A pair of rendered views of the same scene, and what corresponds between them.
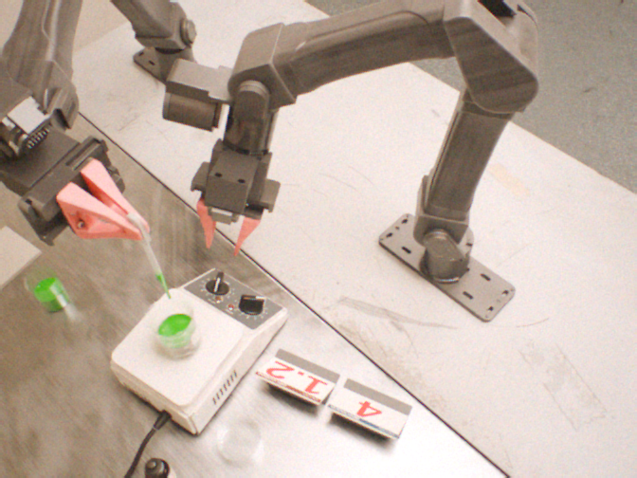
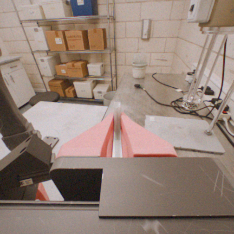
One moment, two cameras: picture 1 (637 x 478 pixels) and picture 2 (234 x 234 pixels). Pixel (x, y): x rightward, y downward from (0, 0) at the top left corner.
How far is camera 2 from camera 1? 67 cm
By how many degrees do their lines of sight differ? 77
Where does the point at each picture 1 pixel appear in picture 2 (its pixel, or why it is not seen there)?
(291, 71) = not seen: outside the picture
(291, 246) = not seen: hidden behind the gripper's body
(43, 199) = (211, 168)
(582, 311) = (50, 125)
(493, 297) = (49, 139)
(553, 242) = not seen: hidden behind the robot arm
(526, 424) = (86, 124)
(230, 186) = (34, 142)
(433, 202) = (22, 124)
